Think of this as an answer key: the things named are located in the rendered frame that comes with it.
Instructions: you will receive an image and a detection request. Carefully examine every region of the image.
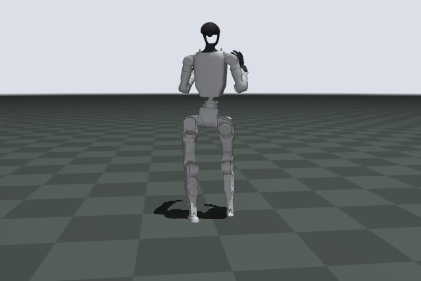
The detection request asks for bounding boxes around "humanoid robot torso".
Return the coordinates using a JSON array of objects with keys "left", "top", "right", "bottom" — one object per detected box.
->
[{"left": 193, "top": 48, "right": 228, "bottom": 128}]

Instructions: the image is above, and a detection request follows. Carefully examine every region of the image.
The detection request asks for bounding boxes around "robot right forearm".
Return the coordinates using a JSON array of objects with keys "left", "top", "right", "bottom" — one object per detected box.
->
[{"left": 241, "top": 68, "right": 249, "bottom": 90}]

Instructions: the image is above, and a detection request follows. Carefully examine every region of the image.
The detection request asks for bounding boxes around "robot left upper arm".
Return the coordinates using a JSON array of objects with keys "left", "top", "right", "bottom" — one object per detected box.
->
[{"left": 179, "top": 55, "right": 194, "bottom": 93}]

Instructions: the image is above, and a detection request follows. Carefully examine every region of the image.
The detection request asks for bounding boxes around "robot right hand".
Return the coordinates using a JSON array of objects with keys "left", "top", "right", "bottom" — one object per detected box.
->
[{"left": 231, "top": 50, "right": 248, "bottom": 72}]

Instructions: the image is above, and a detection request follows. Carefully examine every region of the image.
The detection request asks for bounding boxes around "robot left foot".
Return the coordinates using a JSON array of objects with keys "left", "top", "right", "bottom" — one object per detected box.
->
[{"left": 187, "top": 214, "right": 199, "bottom": 222}]

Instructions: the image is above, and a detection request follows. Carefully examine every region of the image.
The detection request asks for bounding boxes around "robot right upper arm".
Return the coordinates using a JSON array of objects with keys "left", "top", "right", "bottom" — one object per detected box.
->
[{"left": 224, "top": 53, "right": 246, "bottom": 93}]

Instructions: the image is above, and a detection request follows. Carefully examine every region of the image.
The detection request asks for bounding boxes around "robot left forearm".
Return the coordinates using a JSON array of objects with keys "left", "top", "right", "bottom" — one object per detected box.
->
[{"left": 178, "top": 70, "right": 195, "bottom": 89}]

